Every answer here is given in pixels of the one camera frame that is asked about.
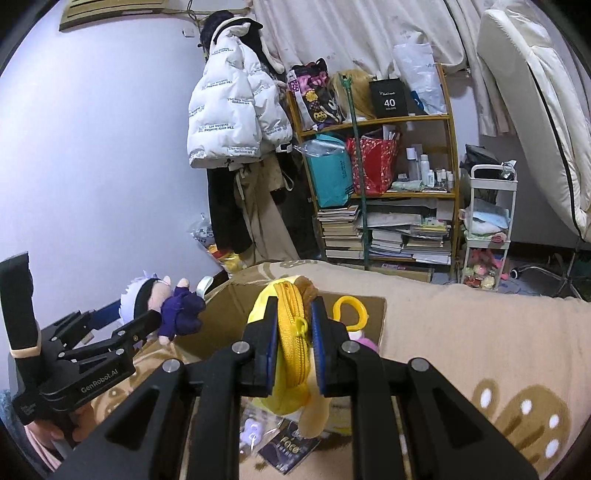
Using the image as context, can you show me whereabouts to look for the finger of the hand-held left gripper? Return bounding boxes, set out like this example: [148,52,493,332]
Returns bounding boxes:
[88,298,127,330]
[58,310,162,365]

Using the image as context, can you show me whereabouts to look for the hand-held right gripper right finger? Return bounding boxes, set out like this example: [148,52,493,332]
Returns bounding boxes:
[310,296,541,480]

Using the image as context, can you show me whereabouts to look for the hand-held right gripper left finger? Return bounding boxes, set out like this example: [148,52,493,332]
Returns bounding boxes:
[53,295,280,480]

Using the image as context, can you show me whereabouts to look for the yellow zipper plush pouch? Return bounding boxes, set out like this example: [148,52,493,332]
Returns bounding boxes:
[247,274,333,439]

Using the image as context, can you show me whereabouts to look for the purple dressed plush doll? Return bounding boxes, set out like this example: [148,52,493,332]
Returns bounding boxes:
[115,271,206,344]

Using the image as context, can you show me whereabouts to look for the cardboard box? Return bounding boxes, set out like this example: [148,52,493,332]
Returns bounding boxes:
[171,276,389,435]

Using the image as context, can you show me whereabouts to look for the person's left forearm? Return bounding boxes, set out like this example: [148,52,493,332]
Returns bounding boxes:
[21,422,63,472]

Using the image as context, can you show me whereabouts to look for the person's left hand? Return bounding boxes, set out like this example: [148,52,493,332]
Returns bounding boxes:
[69,401,101,445]

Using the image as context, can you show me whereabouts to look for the plastic bag with toys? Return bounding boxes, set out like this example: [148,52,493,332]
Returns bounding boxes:
[190,215,245,273]

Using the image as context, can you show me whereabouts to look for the small lilac toy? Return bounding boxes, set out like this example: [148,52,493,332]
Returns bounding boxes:
[240,418,264,446]

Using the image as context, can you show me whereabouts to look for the dark printed packet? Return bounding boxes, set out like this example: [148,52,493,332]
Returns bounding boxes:
[256,422,321,476]

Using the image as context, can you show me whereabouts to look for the stack of books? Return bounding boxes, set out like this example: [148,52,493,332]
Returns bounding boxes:
[316,205,365,260]

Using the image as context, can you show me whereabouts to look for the beige patterned blanket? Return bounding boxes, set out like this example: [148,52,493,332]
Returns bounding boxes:
[90,258,591,480]

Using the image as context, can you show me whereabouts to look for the dark hanging clothes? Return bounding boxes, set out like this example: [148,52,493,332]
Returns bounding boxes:
[270,148,319,259]

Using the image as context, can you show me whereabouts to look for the beige trousers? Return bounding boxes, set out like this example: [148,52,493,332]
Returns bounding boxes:
[233,159,301,266]

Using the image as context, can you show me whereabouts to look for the black hanging garment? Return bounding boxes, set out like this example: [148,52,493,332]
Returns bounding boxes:
[207,166,252,254]

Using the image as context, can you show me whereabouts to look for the pile of papers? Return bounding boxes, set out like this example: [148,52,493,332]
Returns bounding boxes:
[367,205,453,266]

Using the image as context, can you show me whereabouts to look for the green pole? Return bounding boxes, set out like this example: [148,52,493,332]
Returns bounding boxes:
[339,74,372,271]

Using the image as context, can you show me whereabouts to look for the teal paper bag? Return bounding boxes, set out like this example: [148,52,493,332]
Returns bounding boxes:
[305,134,354,208]

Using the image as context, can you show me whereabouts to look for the pile of small plush toys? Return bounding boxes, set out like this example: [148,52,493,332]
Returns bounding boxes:
[464,249,504,291]

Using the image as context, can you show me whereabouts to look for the red gift bag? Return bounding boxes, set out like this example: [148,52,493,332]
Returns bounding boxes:
[346,131,400,195]

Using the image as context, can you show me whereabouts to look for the clear plastic bag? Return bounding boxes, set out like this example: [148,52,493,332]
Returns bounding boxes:
[293,138,347,160]

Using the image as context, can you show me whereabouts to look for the row of cosmetic bottles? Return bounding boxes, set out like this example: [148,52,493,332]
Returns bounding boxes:
[406,143,455,190]

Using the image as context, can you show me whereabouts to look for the folded blue cloth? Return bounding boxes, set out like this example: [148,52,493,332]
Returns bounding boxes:
[465,198,509,234]

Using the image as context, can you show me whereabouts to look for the white puffer jacket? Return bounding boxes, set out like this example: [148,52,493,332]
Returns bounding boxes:
[186,18,294,169]

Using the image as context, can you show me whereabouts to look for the wooden shelf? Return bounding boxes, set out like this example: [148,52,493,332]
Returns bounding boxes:
[286,65,465,278]

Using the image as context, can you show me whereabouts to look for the white trolley cart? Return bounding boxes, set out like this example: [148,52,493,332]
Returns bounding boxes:
[459,164,518,291]

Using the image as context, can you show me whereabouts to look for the purple printed bag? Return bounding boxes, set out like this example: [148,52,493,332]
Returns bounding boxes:
[287,58,345,132]

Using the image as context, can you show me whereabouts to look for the black bag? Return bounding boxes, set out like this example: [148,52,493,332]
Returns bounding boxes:
[464,144,502,167]

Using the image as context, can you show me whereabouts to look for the blonde wig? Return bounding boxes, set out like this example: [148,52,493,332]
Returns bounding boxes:
[329,69,377,121]

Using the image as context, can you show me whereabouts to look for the silver chair base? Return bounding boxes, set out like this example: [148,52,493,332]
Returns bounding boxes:
[508,258,587,301]

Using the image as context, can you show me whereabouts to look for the black box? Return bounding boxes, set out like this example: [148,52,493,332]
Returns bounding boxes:
[368,78,409,118]

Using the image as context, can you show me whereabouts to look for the white plastic bag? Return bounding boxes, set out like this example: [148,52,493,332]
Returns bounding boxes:
[392,42,448,116]

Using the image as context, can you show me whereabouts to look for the beige air conditioner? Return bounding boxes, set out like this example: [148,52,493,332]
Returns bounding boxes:
[60,0,167,31]

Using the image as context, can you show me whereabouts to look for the black hat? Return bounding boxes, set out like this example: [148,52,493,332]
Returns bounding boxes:
[199,10,287,75]

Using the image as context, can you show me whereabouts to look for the cream curtain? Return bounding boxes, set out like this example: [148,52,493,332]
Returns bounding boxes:
[252,0,522,137]

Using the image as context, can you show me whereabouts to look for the cream mattress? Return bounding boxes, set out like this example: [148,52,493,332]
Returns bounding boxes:
[477,9,591,241]

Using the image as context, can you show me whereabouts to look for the yellow plastic ring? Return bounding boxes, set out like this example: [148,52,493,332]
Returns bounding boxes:
[333,295,370,330]

